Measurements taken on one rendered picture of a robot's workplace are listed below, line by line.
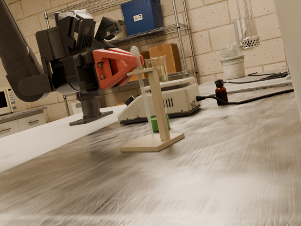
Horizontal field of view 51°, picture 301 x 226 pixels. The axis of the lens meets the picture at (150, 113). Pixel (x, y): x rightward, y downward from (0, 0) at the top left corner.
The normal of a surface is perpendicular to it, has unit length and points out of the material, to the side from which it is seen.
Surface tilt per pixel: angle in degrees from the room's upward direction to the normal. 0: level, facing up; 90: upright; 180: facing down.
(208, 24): 90
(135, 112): 90
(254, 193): 0
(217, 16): 90
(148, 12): 92
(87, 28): 125
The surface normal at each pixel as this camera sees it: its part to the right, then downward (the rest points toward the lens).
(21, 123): 0.91, -0.13
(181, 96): -0.36, 0.18
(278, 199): -0.19, -0.97
